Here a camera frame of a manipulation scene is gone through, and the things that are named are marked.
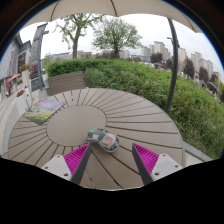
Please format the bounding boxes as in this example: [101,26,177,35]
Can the grey computer mouse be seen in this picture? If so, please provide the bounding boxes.
[84,127,121,154]

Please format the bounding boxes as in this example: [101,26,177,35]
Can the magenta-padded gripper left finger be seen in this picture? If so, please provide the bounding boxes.
[41,143,92,186]

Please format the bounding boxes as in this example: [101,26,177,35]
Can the brown slatted chair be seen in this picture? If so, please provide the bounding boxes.
[47,70,86,97]

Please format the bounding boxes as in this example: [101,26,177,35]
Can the tall white flower planter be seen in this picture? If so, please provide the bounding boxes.
[18,63,32,89]

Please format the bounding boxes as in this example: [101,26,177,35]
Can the round leafy tree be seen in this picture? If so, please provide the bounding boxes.
[91,17,143,60]

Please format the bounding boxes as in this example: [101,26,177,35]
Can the low white flower planter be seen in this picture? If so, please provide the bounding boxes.
[14,89,33,116]

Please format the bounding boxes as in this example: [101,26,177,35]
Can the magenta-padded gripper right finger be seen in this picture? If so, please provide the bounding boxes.
[131,143,184,186]

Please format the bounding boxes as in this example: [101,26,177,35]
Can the beige parasol canopy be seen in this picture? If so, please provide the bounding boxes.
[24,0,203,34]

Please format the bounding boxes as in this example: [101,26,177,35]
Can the dark grey sign pillar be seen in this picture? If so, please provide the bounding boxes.
[29,22,50,92]

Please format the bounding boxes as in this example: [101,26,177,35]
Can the flower-print mouse pad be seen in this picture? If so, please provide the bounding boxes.
[22,98,67,126]

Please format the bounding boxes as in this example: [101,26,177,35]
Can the group of apartment buildings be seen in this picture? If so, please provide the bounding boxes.
[139,40,223,83]

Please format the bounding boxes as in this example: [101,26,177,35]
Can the sparse-leaved tree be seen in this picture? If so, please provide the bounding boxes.
[54,13,101,60]

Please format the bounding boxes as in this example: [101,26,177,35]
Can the green hedge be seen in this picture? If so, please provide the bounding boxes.
[45,58,224,159]

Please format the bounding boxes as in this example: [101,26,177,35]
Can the dark curved parasol pole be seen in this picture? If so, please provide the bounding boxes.
[164,17,180,115]

